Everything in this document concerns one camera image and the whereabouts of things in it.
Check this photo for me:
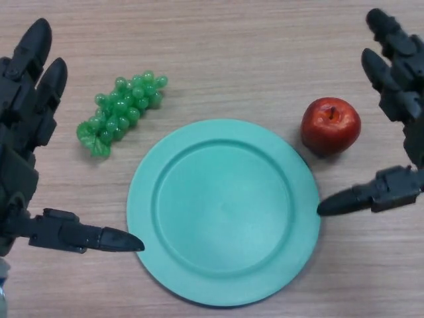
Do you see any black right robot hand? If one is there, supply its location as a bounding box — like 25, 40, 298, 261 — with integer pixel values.
317, 9, 424, 217

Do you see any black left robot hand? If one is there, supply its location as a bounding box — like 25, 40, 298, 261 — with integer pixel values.
0, 18, 146, 258

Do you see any red apple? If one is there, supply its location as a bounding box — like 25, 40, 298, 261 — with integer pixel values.
300, 97, 362, 156

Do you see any green round plate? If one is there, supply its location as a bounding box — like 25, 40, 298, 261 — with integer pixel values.
126, 119, 321, 305

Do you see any green grape bunch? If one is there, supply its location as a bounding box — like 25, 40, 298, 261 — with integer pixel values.
76, 70, 169, 158

